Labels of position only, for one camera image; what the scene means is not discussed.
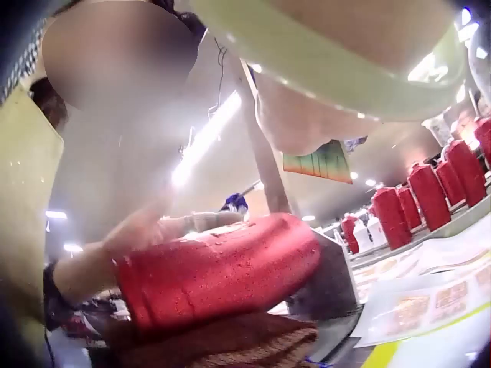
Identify black wrist band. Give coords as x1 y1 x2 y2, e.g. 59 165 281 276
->
43 264 79 334

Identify ceiling light strip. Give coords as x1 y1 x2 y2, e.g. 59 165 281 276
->
171 91 243 186

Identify rainbow coloured hanging poster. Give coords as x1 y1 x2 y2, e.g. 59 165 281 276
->
283 140 354 185

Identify person's right hand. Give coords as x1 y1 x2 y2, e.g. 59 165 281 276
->
254 0 457 156

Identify person's body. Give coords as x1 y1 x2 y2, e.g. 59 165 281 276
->
0 0 66 368

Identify brown woven cloth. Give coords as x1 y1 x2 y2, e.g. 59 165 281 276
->
103 311 320 368

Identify laminated picture sheet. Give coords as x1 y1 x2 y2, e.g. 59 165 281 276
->
351 230 491 286
353 261 491 348

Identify person's right fingers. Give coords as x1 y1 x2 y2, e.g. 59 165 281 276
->
254 73 369 156

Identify pale green plastic bowl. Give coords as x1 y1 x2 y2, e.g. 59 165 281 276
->
190 0 470 125

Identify large red bottle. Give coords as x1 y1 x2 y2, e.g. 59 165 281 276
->
112 213 322 335

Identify person's left fingers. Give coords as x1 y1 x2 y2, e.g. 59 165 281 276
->
105 209 181 257

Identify grey metal box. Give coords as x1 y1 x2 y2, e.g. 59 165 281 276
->
286 229 363 312

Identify grey pillar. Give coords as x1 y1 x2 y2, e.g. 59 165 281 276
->
229 57 293 220

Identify person's left hand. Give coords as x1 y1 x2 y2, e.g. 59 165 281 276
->
53 209 181 309

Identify row of red bottles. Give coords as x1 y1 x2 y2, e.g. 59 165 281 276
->
341 117 491 254

